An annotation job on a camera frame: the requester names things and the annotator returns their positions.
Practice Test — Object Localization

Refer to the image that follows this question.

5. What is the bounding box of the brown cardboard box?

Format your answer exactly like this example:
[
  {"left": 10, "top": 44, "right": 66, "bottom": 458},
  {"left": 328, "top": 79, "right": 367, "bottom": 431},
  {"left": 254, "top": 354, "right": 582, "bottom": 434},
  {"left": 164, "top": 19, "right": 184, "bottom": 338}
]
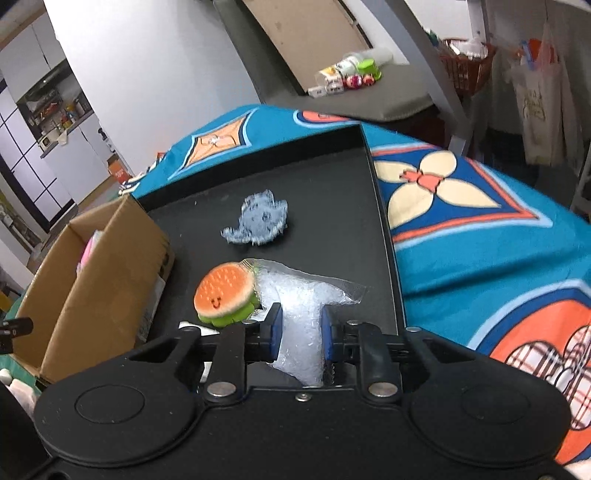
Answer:
[{"left": 9, "top": 194, "right": 176, "bottom": 384}]

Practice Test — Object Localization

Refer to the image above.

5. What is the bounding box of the grey plush with pink patch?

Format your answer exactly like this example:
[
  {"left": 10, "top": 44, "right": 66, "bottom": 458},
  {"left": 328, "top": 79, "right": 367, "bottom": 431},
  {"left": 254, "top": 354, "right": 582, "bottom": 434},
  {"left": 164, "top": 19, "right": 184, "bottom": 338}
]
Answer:
[{"left": 76, "top": 231, "right": 105, "bottom": 273}]

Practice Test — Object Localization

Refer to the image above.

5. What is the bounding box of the person's white garment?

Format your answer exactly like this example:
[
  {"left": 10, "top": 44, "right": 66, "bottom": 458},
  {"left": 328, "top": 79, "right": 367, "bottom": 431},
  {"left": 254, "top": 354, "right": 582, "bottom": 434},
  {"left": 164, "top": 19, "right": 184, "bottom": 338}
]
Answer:
[{"left": 0, "top": 368, "right": 38, "bottom": 411}]

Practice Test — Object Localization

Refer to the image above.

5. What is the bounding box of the green lidded cup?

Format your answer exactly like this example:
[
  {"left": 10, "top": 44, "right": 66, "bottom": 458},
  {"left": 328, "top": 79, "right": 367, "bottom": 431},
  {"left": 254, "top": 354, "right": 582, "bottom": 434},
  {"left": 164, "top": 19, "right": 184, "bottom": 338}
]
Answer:
[{"left": 355, "top": 59, "right": 383, "bottom": 80}]

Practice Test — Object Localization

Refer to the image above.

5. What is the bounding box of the teal printed blanket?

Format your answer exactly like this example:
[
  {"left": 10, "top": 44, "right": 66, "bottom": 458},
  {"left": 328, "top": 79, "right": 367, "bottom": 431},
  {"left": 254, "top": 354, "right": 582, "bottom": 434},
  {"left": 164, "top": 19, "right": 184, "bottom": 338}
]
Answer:
[{"left": 117, "top": 104, "right": 591, "bottom": 467}]

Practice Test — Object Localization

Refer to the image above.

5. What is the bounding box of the green cloth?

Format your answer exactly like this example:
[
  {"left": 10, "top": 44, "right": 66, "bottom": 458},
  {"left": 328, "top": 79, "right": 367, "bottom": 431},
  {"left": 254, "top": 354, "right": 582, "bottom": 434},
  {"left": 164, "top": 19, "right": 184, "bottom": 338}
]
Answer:
[{"left": 8, "top": 292, "right": 33, "bottom": 324}]

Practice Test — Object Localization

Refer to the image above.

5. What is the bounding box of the orange cardboard box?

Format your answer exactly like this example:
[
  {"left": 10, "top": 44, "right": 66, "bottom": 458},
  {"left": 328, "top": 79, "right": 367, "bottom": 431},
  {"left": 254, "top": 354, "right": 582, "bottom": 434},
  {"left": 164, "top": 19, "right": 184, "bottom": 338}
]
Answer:
[{"left": 107, "top": 154, "right": 134, "bottom": 181}]

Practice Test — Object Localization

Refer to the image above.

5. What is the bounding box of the white kitchen cabinet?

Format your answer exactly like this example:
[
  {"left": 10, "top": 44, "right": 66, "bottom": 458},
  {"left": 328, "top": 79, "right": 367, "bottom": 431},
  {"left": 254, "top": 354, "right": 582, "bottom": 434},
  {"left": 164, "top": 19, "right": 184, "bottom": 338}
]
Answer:
[{"left": 0, "top": 18, "right": 134, "bottom": 232}]

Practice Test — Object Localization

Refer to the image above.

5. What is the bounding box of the blue-grey fuzzy toy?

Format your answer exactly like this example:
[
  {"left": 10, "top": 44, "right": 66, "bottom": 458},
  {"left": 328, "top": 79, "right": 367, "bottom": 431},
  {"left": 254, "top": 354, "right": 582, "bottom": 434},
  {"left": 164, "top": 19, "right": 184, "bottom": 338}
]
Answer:
[{"left": 221, "top": 189, "right": 289, "bottom": 246}]

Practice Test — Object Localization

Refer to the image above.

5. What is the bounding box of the brown cardboard board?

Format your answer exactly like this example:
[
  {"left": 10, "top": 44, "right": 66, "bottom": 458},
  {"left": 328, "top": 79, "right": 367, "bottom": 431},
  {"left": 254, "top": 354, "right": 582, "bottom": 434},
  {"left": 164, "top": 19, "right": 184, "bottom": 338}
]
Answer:
[{"left": 242, "top": 0, "right": 375, "bottom": 95}]

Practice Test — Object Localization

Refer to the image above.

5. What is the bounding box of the clear plastic bag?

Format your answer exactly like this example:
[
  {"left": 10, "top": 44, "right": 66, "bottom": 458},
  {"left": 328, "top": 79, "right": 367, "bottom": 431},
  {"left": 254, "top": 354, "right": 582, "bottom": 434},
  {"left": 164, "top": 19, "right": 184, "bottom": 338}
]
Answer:
[{"left": 240, "top": 258, "right": 368, "bottom": 386}]

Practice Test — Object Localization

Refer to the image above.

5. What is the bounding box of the beige tote bag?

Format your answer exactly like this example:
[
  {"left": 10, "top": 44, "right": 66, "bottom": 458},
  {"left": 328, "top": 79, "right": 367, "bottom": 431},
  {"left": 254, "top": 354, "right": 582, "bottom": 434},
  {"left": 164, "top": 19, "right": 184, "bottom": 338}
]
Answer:
[{"left": 510, "top": 23, "right": 578, "bottom": 167}]

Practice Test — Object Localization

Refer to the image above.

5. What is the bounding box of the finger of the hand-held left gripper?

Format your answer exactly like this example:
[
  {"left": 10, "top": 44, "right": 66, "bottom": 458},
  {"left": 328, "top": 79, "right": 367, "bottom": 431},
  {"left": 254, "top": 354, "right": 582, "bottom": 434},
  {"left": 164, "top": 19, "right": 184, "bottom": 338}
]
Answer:
[{"left": 0, "top": 318, "right": 34, "bottom": 354}]

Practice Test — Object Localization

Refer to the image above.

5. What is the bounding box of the red basket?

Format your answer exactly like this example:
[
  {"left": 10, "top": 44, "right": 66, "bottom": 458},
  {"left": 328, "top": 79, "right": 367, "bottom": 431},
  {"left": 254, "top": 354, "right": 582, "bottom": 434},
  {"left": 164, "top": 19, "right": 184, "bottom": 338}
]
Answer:
[{"left": 436, "top": 39, "right": 497, "bottom": 97}]

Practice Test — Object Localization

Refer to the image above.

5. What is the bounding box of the grey mat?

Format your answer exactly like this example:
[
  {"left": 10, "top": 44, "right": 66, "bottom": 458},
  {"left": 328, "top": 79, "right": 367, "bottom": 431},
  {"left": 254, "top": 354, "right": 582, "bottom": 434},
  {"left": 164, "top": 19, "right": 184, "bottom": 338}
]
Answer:
[{"left": 263, "top": 60, "right": 439, "bottom": 123}]

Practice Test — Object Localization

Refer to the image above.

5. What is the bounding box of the grey metal frame post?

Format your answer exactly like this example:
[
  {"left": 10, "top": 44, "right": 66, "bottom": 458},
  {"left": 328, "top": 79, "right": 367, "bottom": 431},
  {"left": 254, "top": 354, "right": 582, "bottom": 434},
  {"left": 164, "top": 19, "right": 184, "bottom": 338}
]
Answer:
[{"left": 383, "top": 0, "right": 476, "bottom": 153}]

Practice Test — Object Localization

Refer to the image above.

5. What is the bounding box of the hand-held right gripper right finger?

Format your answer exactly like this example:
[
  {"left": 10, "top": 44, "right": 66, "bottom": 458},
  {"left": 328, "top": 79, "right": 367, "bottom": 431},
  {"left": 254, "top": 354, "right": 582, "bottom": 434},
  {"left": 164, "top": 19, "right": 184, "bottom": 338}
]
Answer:
[{"left": 321, "top": 305, "right": 467, "bottom": 401}]

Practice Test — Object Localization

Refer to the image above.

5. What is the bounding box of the black tray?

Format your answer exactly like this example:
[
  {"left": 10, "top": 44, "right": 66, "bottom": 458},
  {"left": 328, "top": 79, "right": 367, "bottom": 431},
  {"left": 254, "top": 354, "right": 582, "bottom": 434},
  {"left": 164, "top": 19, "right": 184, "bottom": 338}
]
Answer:
[{"left": 131, "top": 122, "right": 407, "bottom": 388}]

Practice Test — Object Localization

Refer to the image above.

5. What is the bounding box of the orange and green burger plush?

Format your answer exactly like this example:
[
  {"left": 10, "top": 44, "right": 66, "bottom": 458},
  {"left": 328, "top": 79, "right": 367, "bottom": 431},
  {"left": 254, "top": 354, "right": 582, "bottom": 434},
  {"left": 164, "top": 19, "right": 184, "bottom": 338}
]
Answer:
[{"left": 193, "top": 261, "right": 263, "bottom": 328}]

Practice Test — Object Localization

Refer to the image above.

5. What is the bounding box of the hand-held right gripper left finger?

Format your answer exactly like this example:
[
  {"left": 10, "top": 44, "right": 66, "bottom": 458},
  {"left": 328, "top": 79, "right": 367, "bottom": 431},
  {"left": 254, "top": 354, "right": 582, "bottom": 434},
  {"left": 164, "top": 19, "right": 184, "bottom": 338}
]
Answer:
[{"left": 121, "top": 302, "right": 283, "bottom": 403}]

